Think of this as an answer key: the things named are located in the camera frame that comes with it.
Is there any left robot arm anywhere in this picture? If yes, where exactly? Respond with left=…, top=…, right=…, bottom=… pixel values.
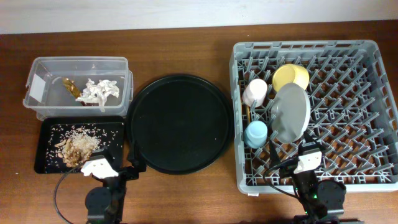
left=81, top=146, right=146, bottom=223

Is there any grey round plate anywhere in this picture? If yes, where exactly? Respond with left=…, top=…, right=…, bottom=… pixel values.
left=271, top=83, right=310, bottom=144

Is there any clear plastic storage bin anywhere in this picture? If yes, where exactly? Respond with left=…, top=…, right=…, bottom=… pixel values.
left=23, top=57, right=133, bottom=120

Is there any round black serving tray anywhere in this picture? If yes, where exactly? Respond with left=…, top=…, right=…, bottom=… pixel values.
left=126, top=73, right=234, bottom=175

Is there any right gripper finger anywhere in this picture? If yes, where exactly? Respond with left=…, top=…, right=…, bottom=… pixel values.
left=269, top=141, right=280, bottom=168
left=304, top=131, right=317, bottom=145

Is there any yellow bowl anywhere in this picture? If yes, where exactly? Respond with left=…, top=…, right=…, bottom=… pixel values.
left=272, top=64, right=310, bottom=91

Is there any black rectangular tray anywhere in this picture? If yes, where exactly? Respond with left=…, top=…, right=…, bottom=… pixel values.
left=34, top=116, right=124, bottom=174

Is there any food scraps and rice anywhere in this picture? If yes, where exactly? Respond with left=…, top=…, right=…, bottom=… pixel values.
left=45, top=123, right=121, bottom=172

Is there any blue plastic cup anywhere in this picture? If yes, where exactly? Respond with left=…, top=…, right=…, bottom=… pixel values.
left=243, top=120, right=268, bottom=149

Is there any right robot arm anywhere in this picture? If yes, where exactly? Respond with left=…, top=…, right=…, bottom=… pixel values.
left=264, top=133, right=346, bottom=223

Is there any brown snack wrapper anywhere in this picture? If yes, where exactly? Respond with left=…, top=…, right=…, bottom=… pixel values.
left=62, top=78, right=81, bottom=99

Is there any white tissue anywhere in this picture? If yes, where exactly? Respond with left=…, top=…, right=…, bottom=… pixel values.
left=76, top=78, right=120, bottom=112

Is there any wooden chopstick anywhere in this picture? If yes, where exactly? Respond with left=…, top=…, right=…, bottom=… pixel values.
left=246, top=105, right=251, bottom=124

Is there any pink plastic cup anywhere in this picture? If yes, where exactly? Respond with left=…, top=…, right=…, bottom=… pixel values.
left=242, top=78, right=268, bottom=108

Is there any grey dishwasher rack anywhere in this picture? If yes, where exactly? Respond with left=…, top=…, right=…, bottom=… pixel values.
left=229, top=40, right=397, bottom=196

